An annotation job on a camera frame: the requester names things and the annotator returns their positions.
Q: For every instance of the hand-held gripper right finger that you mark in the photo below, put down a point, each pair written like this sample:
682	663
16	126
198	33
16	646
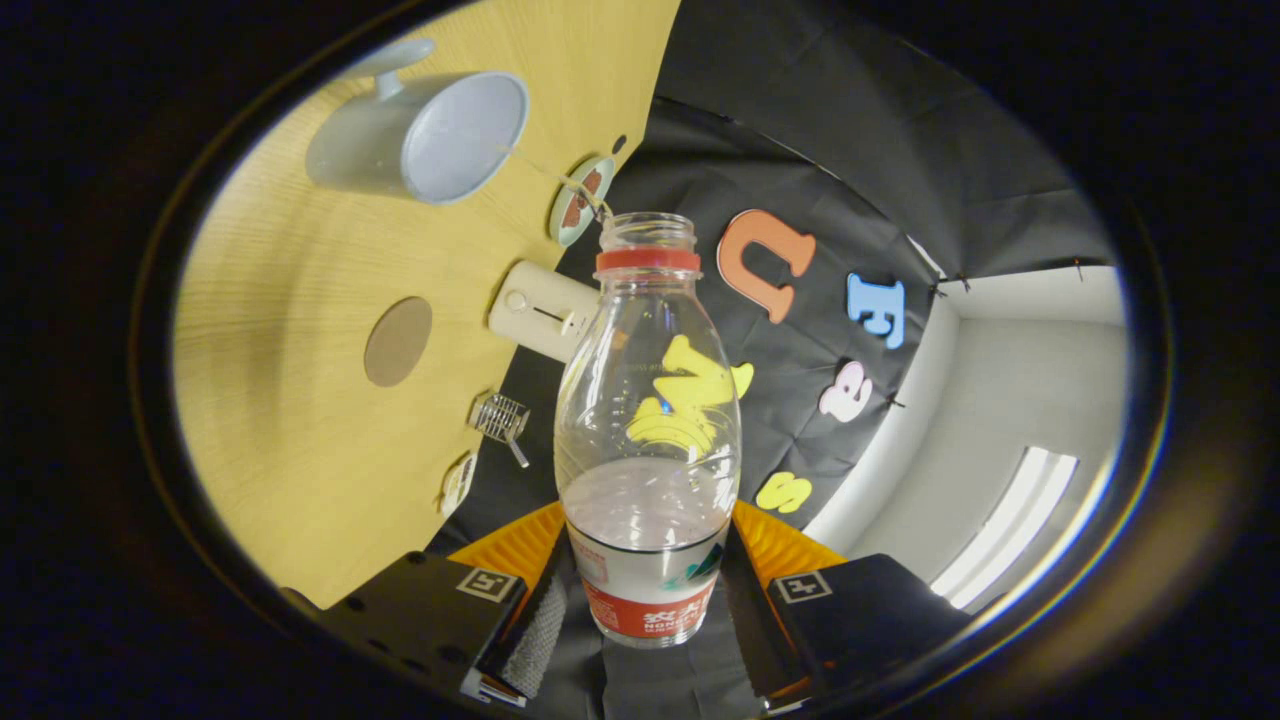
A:
755	620

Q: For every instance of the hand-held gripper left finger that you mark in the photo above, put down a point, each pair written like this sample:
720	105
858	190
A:
540	630

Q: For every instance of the clear plastic juice bottle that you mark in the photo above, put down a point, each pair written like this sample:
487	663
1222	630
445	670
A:
650	400

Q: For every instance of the round brown coaster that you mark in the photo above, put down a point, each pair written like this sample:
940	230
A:
398	342

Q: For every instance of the white cup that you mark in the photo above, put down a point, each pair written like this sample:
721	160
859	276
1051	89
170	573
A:
360	150

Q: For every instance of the small white food tray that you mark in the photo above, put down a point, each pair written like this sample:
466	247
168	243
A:
457	485

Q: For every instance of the long ceiling light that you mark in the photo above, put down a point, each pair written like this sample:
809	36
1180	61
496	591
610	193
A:
1010	520

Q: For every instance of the white toaster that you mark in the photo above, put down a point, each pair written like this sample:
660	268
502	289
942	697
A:
535	310

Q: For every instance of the wooden table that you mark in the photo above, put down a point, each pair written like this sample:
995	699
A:
300	400

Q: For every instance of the pale green plate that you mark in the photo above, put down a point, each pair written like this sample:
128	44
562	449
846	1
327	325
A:
560	225

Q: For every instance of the brown bread piece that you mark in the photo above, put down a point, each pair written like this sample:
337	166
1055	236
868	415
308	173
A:
596	182
575	212

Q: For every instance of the black backdrop cloth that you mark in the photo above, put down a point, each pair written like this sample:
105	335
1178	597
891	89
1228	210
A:
800	150

